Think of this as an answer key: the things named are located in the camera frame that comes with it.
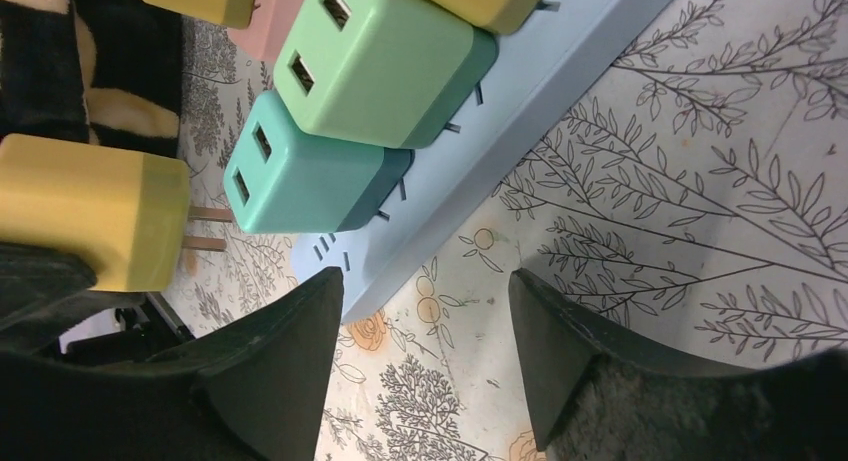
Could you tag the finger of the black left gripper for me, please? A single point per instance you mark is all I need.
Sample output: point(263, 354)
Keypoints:
point(45, 293)

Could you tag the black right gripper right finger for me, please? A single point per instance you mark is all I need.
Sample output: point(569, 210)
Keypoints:
point(596, 390)

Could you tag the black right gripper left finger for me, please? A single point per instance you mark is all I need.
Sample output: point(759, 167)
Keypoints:
point(252, 390)

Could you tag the teal charger plug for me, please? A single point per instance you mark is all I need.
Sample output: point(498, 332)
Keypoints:
point(282, 180)

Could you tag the light blue power strip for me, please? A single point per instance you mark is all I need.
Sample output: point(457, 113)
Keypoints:
point(542, 70)

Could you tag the green charger plug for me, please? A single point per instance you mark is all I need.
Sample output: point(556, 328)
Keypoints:
point(390, 73)

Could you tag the pink power strip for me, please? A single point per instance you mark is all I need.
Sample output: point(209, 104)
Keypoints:
point(270, 24)

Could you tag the black floral plush blanket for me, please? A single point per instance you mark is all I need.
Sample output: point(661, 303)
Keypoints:
point(102, 72)

